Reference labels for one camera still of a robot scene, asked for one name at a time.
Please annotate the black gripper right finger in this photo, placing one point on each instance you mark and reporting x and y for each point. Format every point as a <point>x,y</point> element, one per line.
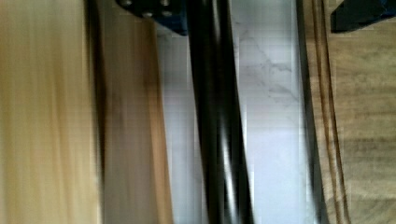
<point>352,15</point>

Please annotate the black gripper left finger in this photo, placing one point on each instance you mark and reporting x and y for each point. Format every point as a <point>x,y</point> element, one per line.
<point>170,14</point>

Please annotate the light wooden drawer front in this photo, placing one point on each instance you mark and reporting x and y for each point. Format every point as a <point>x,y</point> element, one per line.
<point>82,132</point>

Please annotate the dark wooden tray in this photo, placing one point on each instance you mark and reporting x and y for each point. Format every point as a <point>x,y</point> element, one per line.
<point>349,99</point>

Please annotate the black drawer handle bar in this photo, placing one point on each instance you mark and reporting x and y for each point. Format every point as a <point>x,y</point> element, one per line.
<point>218,112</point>

